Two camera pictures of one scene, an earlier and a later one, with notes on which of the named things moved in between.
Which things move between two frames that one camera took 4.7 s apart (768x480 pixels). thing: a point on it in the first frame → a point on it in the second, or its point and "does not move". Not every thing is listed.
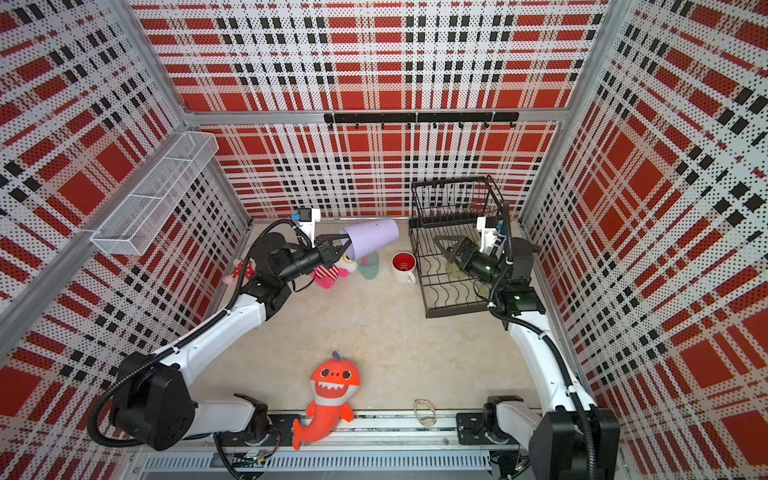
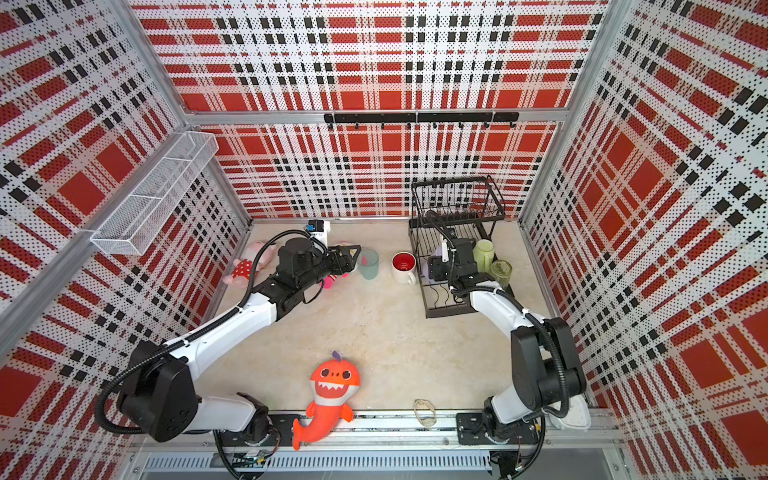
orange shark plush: [332, 382] does not move
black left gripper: [325, 249] → [348, 265]
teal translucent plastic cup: [368, 265] does not move
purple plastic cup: [367, 237] → [425, 270]
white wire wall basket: [137, 222] does not move
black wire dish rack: [450, 207] does not move
